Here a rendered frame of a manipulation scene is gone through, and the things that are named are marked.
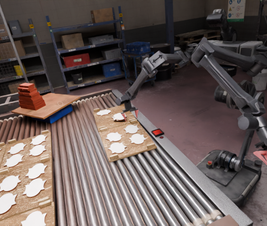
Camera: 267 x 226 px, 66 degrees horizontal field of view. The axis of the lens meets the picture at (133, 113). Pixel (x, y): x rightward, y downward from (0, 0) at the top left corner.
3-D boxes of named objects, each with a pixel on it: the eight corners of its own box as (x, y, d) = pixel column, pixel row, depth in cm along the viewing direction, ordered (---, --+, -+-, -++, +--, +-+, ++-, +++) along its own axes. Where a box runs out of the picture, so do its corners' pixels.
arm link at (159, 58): (165, 61, 122) (155, 48, 123) (149, 76, 130) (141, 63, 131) (190, 60, 158) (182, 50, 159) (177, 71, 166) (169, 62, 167)
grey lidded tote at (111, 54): (117, 54, 615) (116, 46, 605) (122, 56, 586) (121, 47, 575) (101, 58, 597) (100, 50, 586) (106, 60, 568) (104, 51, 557)
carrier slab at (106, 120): (126, 105, 219) (125, 104, 218) (137, 122, 183) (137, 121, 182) (93, 113, 212) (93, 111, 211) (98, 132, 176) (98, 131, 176)
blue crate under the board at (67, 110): (54, 106, 239) (51, 99, 235) (73, 110, 224) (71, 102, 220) (31, 119, 216) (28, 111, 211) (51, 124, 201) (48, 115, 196)
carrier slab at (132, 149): (138, 123, 183) (138, 121, 182) (157, 148, 147) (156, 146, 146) (99, 133, 175) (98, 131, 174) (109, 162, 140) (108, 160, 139)
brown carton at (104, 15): (110, 20, 571) (108, 7, 557) (114, 20, 538) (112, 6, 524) (92, 23, 557) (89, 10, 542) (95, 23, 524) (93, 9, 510)
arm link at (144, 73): (159, 69, 130) (150, 56, 132) (153, 72, 127) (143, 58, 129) (136, 99, 167) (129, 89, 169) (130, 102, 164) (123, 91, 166)
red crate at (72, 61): (88, 60, 595) (85, 50, 582) (91, 63, 557) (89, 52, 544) (64, 65, 576) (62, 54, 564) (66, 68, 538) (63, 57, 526)
